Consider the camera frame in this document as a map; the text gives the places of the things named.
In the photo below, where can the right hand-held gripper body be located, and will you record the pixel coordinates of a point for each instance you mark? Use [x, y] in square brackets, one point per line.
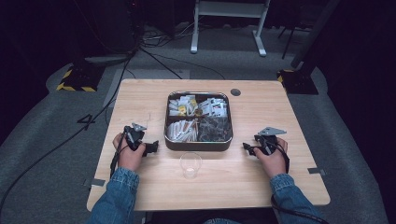
[268, 140]

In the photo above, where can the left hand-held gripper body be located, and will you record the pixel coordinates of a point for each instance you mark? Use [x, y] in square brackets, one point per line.
[134, 135]

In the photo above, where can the pile of dark tea bags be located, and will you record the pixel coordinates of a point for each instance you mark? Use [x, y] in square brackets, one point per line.
[214, 129]

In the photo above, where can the clear plastic cup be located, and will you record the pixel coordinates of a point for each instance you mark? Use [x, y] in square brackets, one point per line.
[190, 165]

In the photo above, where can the dark brown divided box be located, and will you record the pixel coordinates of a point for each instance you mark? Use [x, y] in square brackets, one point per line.
[199, 147]

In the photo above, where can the person's left hand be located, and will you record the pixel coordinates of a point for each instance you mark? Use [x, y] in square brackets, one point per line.
[129, 158]

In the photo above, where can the person's right hand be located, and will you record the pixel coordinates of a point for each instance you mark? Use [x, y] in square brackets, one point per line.
[274, 163]

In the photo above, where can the row of white stick sachets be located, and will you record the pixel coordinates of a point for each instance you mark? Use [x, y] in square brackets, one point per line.
[182, 130]

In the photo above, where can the pile of white yellow packets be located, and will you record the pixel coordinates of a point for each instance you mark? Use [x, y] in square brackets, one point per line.
[183, 105]

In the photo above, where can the pile of white printed packets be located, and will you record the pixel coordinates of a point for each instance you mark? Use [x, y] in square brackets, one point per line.
[213, 107]

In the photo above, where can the round grey table grommet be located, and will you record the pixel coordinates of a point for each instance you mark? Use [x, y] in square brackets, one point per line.
[235, 92]

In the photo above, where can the grey tape piece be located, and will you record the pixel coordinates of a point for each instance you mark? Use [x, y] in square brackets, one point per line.
[94, 182]
[316, 170]

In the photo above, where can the black yellow striped stand base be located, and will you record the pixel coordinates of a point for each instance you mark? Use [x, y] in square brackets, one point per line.
[80, 77]
[299, 82]

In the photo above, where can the person's denim lap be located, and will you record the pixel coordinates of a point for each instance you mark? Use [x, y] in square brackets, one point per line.
[221, 221]

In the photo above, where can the black tripod leg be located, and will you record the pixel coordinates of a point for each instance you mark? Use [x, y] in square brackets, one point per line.
[289, 40]

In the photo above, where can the dark slanted stand pole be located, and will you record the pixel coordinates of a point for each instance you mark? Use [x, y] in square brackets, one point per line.
[314, 34]

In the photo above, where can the white metal stand frame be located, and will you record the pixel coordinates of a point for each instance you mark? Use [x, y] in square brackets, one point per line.
[229, 9]

